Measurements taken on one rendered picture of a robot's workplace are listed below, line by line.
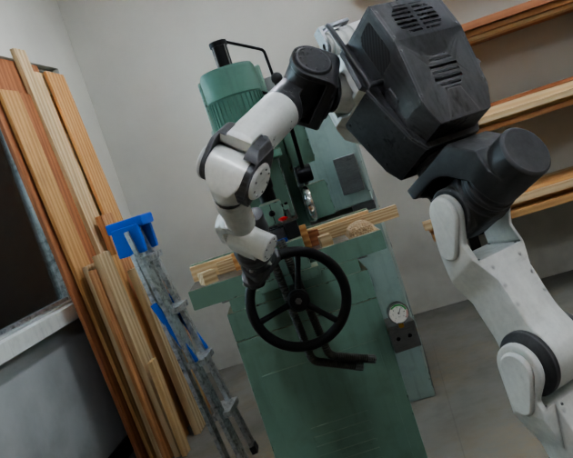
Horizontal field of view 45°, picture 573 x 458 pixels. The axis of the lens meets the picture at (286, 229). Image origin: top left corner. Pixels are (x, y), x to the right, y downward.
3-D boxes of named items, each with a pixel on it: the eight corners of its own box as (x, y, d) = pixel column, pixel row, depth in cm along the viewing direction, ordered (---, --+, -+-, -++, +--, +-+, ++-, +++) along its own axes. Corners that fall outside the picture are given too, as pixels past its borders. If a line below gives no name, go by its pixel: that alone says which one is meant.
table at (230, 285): (189, 318, 196) (182, 298, 196) (200, 298, 227) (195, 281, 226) (393, 252, 196) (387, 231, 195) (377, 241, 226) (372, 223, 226)
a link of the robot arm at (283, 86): (307, 98, 141) (337, 67, 149) (271, 74, 142) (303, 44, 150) (291, 136, 150) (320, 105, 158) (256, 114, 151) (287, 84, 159)
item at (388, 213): (219, 274, 221) (216, 263, 220) (220, 273, 223) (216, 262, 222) (399, 216, 220) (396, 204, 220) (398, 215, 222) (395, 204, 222)
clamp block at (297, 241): (263, 283, 196) (253, 253, 195) (264, 275, 209) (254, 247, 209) (313, 266, 196) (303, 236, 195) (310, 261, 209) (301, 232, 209)
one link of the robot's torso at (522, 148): (566, 164, 136) (513, 95, 141) (523, 183, 130) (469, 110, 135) (487, 233, 159) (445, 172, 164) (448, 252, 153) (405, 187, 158)
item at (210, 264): (194, 283, 223) (189, 267, 222) (195, 281, 225) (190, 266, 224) (372, 224, 222) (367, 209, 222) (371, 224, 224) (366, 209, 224)
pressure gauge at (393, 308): (393, 333, 201) (385, 306, 200) (391, 330, 205) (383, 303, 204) (414, 326, 201) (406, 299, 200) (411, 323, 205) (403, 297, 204)
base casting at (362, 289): (235, 343, 207) (225, 314, 206) (243, 305, 264) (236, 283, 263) (377, 296, 207) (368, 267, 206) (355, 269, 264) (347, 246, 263)
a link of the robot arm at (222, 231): (254, 261, 160) (244, 236, 148) (221, 246, 163) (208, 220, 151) (267, 238, 162) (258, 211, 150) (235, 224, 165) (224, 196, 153)
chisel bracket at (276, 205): (266, 233, 216) (257, 206, 215) (266, 229, 230) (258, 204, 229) (289, 225, 216) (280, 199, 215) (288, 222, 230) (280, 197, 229)
